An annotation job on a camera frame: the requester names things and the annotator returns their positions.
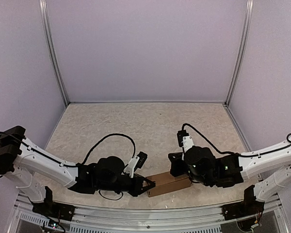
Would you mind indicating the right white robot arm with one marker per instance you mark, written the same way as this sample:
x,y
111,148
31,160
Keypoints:
x,y
233,168

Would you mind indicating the brown cardboard box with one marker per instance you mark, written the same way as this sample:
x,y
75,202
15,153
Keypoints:
x,y
166,183

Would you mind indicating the left aluminium frame post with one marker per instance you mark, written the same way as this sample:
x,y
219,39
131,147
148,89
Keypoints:
x,y
51,50

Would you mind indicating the front aluminium frame rail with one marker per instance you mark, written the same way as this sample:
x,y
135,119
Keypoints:
x,y
203,219

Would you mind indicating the right aluminium frame post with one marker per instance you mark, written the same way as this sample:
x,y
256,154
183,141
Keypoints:
x,y
241,51

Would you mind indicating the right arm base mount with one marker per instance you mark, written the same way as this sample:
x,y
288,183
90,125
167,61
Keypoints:
x,y
248,206

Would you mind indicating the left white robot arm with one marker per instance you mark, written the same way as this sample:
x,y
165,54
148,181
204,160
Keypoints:
x,y
20,159

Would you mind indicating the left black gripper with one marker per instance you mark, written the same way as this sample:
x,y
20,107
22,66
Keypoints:
x,y
138,180

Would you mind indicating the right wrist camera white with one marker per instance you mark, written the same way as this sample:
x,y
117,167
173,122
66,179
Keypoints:
x,y
185,141

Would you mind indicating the aluminium frame post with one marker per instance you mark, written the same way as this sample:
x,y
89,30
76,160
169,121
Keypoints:
x,y
51,50
241,51

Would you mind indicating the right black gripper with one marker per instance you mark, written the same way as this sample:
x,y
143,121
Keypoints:
x,y
175,171

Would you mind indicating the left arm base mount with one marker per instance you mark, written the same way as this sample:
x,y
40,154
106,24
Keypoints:
x,y
55,210

